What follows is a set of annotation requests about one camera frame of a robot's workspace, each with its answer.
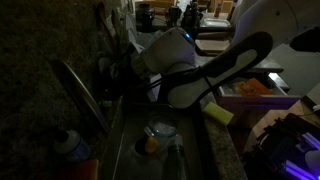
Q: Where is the yellow sponge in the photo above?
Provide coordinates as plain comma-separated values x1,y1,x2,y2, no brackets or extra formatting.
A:
203,102,234,126

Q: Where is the steel kitchen sink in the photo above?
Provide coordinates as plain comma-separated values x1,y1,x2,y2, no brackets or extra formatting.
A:
98,103,218,180

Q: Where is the white open drawer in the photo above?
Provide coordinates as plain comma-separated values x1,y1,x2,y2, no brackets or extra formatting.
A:
216,73,301,110

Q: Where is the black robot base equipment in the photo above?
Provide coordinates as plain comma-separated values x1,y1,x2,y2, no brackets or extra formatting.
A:
242,113,320,180

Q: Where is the orange snack bag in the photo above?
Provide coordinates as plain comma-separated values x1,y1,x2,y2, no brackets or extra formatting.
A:
234,78,273,96

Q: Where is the clear bottle in sink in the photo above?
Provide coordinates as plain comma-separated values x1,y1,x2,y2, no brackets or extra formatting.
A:
166,135,189,180

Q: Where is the wooden cutting board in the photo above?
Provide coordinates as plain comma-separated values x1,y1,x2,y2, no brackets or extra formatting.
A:
195,39,230,56

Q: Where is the clear glass jar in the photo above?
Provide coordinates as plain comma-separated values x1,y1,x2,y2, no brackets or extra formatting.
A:
144,115,177,146

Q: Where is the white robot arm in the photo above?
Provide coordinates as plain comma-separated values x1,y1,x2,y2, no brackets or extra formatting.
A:
130,0,320,109

